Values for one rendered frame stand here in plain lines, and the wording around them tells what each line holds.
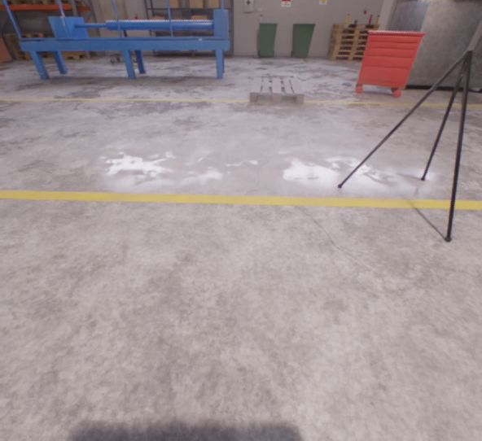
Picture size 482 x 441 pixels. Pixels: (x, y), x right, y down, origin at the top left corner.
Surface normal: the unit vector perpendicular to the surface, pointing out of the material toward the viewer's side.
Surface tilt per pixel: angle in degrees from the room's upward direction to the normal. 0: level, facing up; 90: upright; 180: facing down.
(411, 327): 0
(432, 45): 90
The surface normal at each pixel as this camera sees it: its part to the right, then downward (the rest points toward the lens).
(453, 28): -0.12, 0.58
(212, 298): 0.00, -0.81
